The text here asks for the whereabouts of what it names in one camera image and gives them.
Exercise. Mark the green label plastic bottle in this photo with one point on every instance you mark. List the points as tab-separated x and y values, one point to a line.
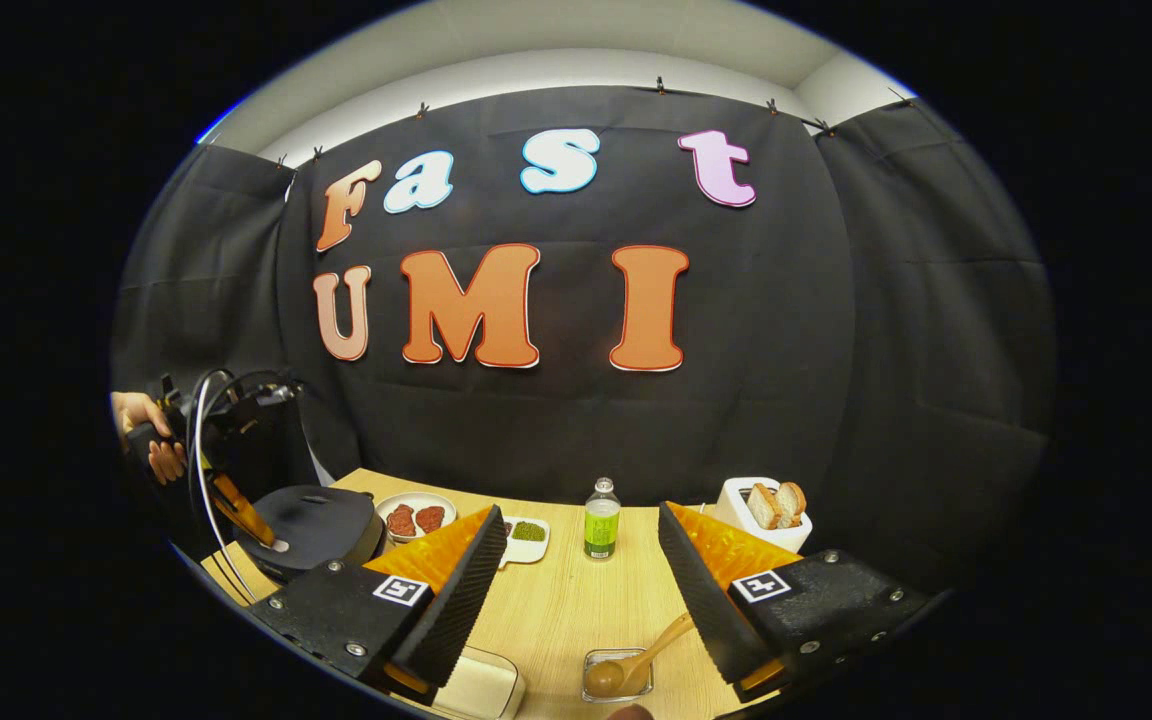
602	525

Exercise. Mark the wooden spoon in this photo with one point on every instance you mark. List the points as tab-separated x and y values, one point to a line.
606	678

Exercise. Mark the white toaster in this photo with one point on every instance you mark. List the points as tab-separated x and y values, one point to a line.
736	505

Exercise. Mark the dark silver rice cooker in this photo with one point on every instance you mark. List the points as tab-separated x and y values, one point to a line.
326	525

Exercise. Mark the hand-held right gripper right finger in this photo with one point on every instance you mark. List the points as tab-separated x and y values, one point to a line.
706	610

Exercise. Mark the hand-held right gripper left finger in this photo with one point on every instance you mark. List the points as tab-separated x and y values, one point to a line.
461	610

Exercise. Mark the white divided dish of beans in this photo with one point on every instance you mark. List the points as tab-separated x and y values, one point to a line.
528	533

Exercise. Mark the round white plate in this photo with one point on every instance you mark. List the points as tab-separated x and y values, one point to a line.
416	499

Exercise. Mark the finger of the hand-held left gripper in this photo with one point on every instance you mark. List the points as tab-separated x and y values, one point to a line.
236	505

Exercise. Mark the red meat slice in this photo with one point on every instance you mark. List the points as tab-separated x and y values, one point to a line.
431	518
401	521

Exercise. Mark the clear container of white rice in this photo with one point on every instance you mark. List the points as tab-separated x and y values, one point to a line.
481	685

